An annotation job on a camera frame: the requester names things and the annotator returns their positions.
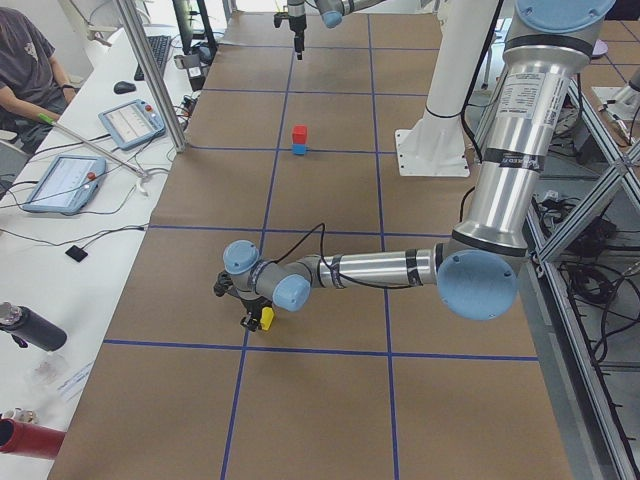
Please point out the aluminium frame post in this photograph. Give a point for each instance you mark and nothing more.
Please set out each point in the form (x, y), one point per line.
(155, 81)

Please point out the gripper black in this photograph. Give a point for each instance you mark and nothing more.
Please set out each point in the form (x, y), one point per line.
(297, 24)
(248, 305)

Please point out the yellow block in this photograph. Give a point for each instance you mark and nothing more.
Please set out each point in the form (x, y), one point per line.
(267, 317)

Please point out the aluminium frame rail right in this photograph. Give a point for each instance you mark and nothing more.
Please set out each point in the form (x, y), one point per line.
(583, 225)

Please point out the red block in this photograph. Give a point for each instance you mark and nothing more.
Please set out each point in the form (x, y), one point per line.
(299, 134)

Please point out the small black square pad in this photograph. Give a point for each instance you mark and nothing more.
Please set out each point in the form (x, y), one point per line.
(76, 253)

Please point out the black computer mouse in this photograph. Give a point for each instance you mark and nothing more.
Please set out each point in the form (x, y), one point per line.
(123, 87)

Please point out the far teach pendant tablet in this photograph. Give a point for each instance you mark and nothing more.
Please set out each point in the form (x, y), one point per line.
(132, 124)

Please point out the black water bottle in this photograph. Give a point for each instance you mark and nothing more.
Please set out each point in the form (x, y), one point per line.
(29, 328)

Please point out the red bottle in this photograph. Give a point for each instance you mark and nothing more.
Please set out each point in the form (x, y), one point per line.
(30, 440)

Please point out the near teach pendant tablet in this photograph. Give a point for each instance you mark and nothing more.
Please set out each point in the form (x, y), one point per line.
(67, 185)

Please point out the black keyboard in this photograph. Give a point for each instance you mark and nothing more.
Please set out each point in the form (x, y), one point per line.
(160, 46)

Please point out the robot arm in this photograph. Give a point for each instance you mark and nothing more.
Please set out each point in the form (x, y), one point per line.
(331, 13)
(476, 269)

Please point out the blue tape line right lengthwise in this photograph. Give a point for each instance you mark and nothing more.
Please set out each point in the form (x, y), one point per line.
(386, 310)

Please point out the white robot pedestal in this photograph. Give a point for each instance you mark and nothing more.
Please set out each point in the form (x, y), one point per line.
(435, 145)

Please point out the blue tape line lengthwise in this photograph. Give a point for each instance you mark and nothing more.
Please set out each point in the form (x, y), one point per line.
(245, 343)
(386, 310)

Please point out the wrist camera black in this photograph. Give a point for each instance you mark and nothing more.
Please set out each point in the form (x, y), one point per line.
(224, 285)
(279, 18)

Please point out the blue tape line crosswise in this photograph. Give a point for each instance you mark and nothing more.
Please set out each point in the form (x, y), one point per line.
(289, 149)

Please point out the blue block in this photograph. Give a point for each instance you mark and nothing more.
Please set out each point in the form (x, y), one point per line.
(299, 149)

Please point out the green tipped metal rod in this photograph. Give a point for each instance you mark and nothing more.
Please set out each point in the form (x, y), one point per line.
(142, 174)

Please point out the brown paper table cover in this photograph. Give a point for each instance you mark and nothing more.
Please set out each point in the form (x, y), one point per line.
(163, 413)

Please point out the blue tape line near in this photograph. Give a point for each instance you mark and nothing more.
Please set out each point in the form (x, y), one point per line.
(309, 351)

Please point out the seated person grey shirt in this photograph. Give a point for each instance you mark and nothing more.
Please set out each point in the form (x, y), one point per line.
(33, 81)

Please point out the teach pendant tablet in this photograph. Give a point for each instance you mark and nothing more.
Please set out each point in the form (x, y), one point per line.
(132, 124)
(67, 185)

